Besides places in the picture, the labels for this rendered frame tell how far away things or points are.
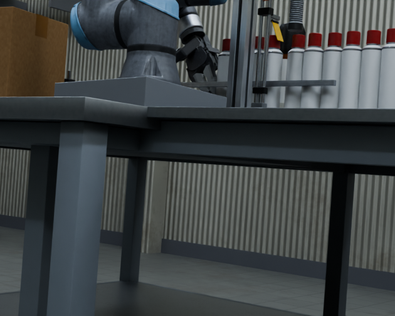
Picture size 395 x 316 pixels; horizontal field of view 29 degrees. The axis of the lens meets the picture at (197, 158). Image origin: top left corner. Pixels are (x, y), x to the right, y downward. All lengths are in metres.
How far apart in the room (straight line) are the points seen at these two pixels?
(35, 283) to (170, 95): 0.49
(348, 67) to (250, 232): 4.17
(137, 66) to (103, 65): 5.41
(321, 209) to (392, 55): 3.86
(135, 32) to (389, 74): 0.60
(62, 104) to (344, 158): 0.48
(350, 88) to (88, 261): 0.84
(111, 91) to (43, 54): 0.58
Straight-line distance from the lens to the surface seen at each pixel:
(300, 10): 1.89
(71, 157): 1.33
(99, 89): 1.69
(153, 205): 6.39
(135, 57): 1.77
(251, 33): 1.91
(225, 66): 2.09
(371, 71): 1.87
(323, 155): 1.23
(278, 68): 2.00
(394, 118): 1.14
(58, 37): 2.26
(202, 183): 6.26
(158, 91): 1.62
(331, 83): 1.88
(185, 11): 2.21
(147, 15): 1.78
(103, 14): 1.84
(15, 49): 2.12
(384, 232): 5.43
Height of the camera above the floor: 0.72
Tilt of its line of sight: 1 degrees up
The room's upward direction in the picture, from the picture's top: 4 degrees clockwise
